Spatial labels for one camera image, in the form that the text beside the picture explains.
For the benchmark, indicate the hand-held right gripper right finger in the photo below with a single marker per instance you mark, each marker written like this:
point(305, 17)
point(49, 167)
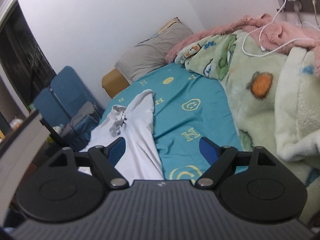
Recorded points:
point(207, 150)

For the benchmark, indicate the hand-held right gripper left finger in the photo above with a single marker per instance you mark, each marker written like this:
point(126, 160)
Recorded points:
point(117, 150)

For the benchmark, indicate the white t-shirt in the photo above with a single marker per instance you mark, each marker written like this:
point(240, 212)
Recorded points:
point(140, 120)

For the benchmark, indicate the grey cloth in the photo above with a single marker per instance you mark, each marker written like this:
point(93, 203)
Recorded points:
point(85, 115)

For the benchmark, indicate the green cartoon blanket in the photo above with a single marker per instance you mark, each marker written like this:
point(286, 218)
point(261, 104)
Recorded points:
point(262, 120)

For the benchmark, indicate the teal printed bed sheet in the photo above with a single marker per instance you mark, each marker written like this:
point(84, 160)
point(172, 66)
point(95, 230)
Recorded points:
point(175, 92)

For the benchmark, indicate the yellow padded bed end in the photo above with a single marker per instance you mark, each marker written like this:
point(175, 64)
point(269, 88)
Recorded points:
point(112, 82)

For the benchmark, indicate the yellow-green ball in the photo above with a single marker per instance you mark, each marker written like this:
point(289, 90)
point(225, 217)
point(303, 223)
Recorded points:
point(50, 138)

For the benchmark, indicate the blue covered chair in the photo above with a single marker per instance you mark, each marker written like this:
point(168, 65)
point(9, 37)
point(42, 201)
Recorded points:
point(72, 82)
point(47, 102)

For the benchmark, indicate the green can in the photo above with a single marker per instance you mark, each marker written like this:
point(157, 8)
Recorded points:
point(31, 106)

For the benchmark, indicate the white dark-edged table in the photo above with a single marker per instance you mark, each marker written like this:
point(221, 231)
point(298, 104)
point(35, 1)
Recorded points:
point(20, 150)

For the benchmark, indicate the snack bag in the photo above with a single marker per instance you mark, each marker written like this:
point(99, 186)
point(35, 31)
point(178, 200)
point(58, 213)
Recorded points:
point(16, 124)

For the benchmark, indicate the grey pillow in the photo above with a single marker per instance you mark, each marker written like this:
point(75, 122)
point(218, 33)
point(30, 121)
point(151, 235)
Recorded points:
point(152, 50)

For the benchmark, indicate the dark grilled window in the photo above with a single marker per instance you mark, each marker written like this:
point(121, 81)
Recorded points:
point(22, 55)

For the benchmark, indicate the pink fluffy blanket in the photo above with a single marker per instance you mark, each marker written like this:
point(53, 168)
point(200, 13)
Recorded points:
point(290, 33)

